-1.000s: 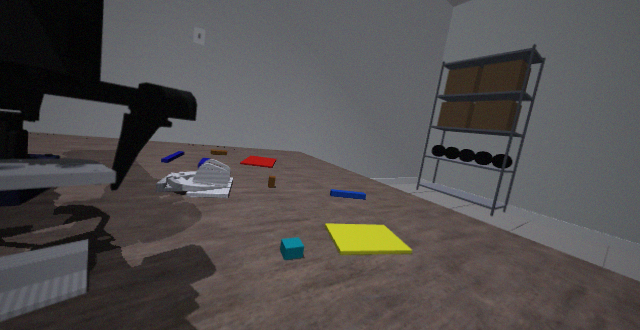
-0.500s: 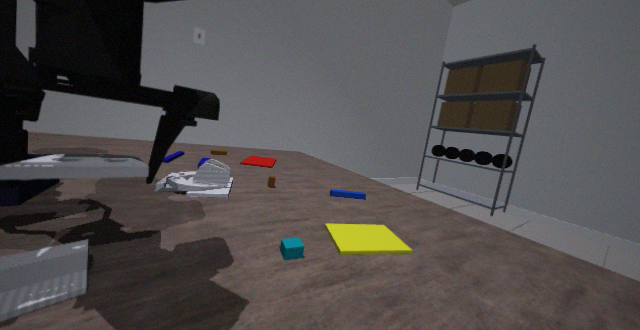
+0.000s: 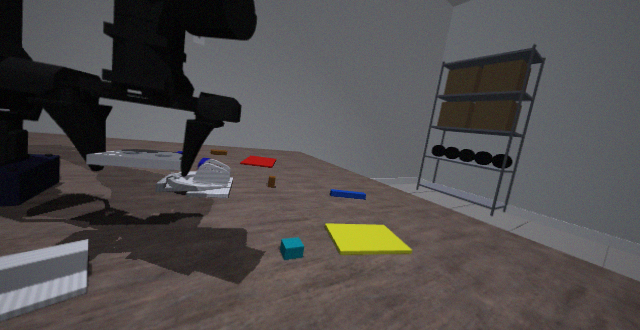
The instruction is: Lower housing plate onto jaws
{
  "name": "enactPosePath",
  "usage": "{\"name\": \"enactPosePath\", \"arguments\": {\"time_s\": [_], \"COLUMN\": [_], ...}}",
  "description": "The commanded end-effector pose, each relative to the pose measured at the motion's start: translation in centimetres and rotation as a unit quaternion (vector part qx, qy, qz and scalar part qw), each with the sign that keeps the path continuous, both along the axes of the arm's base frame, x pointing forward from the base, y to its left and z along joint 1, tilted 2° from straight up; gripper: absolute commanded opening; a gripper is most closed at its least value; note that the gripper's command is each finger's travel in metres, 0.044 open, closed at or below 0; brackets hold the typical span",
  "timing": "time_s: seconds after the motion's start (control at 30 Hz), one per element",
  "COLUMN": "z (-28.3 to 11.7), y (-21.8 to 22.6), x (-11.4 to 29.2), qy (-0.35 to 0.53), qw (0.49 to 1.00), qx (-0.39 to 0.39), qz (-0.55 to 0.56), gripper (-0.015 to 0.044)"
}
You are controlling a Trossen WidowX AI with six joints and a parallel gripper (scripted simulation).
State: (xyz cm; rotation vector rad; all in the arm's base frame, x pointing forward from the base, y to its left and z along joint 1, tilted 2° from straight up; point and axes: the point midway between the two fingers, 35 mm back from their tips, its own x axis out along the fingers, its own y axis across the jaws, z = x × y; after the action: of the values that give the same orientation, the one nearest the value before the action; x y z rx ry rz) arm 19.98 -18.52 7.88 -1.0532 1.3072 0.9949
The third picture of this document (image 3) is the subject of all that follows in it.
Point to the short blue bar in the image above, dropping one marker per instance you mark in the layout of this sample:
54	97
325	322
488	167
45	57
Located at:
202	161

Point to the yellow flat square plate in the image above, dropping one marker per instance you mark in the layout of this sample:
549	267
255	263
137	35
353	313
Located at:
354	239

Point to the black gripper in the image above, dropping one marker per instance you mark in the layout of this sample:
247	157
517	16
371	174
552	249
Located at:
145	56

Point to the small teal cube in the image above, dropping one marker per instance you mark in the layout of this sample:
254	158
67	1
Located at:
291	248

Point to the red flat rectangular plate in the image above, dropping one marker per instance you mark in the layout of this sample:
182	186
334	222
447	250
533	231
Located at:
259	161

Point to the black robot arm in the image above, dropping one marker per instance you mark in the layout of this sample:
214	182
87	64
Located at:
226	19

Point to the blue rectangular bar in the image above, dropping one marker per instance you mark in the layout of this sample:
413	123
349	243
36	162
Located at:
347	194

